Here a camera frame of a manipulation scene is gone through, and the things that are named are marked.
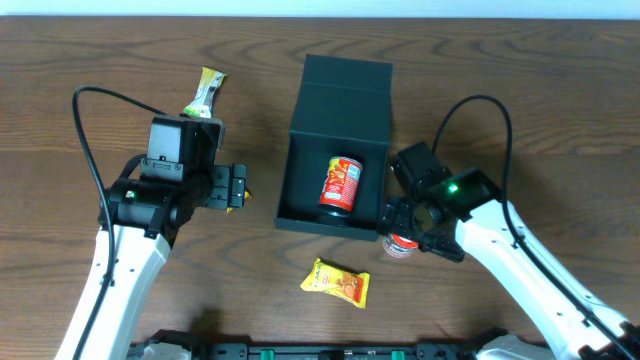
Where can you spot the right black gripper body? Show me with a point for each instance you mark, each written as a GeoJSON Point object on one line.
{"type": "Point", "coordinates": [400, 218]}

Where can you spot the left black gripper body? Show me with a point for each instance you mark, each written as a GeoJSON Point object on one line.
{"type": "Point", "coordinates": [228, 186]}

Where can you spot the red Pringles can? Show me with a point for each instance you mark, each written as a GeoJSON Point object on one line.
{"type": "Point", "coordinates": [399, 247]}
{"type": "Point", "coordinates": [340, 186]}

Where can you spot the green yellow snack bar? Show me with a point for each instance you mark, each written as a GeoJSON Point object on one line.
{"type": "Point", "coordinates": [203, 103]}

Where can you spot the dark green box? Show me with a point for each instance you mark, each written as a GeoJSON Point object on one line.
{"type": "Point", "coordinates": [343, 109]}

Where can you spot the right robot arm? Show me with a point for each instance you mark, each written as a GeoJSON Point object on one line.
{"type": "Point", "coordinates": [453, 216]}

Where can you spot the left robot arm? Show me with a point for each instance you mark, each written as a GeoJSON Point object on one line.
{"type": "Point", "coordinates": [139, 224]}

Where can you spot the small yellow snack packet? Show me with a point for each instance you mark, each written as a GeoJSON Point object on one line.
{"type": "Point", "coordinates": [236, 199]}

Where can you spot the orange yellow snack bag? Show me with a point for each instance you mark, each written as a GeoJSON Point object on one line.
{"type": "Point", "coordinates": [329, 279]}

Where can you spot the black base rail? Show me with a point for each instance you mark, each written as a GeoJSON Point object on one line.
{"type": "Point", "coordinates": [166, 344]}

